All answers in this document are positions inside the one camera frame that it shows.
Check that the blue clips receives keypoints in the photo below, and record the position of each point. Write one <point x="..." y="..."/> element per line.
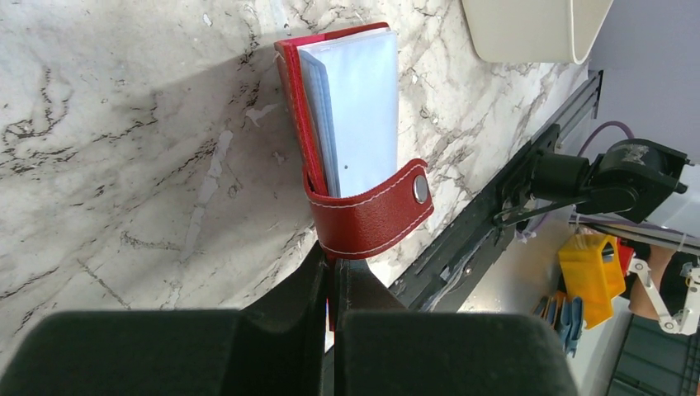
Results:
<point x="565" y="316"/>

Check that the yellow plastic object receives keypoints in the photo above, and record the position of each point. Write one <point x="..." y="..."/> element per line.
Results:
<point x="591" y="268"/>

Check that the white bracket stand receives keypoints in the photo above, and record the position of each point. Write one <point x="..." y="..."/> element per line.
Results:
<point x="676" y="304"/>

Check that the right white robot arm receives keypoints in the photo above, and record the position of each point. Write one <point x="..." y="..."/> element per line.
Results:
<point x="636" y="179"/>

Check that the red card holder wallet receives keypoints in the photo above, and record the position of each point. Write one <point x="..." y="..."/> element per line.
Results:
<point x="342" y="92"/>

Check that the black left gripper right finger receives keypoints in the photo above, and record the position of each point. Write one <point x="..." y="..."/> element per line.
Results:
<point x="383" y="348"/>

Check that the black mounting rail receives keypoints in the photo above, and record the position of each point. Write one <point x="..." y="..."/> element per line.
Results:
<point x="448" y="270"/>

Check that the white plastic tray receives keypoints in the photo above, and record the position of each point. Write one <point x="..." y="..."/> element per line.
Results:
<point x="535" y="31"/>

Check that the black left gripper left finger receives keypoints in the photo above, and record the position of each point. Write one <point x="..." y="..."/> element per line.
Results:
<point x="274" y="346"/>

